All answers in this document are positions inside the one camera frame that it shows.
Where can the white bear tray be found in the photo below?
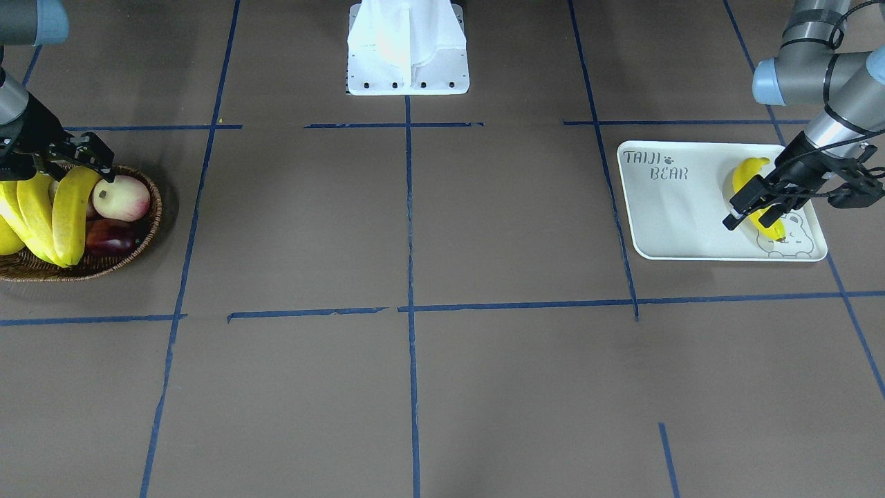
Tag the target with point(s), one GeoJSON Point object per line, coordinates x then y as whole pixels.
{"type": "Point", "coordinates": [677, 195]}

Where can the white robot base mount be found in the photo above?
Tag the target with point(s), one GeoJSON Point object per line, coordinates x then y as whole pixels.
{"type": "Point", "coordinates": [407, 48]}

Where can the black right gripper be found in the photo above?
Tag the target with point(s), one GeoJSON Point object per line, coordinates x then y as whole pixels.
{"type": "Point", "coordinates": [39, 131]}

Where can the yellow banana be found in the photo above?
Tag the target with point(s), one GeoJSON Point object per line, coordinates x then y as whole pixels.
{"type": "Point", "coordinates": [12, 238]}
{"type": "Point", "coordinates": [69, 214]}
{"type": "Point", "coordinates": [37, 211]}
{"type": "Point", "coordinates": [749, 199]}

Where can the pink white peach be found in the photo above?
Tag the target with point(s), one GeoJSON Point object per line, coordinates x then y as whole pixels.
{"type": "Point", "coordinates": [125, 199]}

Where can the dark red mango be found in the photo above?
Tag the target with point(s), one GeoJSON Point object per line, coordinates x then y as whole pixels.
{"type": "Point", "coordinates": [111, 238]}

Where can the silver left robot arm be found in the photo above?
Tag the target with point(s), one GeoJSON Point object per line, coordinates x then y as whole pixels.
{"type": "Point", "coordinates": [810, 70]}

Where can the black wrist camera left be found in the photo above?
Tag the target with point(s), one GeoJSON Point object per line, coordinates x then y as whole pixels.
{"type": "Point", "coordinates": [859, 194]}

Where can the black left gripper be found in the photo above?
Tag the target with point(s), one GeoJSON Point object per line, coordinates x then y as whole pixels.
{"type": "Point", "coordinates": [800, 158]}

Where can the brown wicker basket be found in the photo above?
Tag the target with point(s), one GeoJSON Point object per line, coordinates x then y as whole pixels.
{"type": "Point", "coordinates": [23, 266]}

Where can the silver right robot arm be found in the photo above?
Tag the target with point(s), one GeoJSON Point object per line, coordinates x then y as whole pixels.
{"type": "Point", "coordinates": [34, 24]}

